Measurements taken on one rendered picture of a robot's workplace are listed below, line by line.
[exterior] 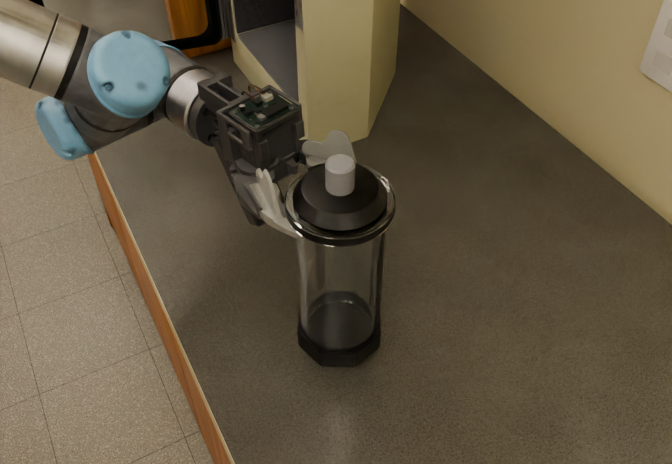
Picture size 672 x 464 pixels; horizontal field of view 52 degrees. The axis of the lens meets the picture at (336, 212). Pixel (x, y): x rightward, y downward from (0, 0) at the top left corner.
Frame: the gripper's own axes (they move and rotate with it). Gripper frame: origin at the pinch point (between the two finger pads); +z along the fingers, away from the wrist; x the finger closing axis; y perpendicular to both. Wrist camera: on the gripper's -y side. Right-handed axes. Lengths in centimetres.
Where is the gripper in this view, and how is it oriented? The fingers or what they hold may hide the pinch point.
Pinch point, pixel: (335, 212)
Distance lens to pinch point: 68.9
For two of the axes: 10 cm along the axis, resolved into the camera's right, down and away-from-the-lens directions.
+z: 6.8, 4.8, -5.5
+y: -0.3, -7.3, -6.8
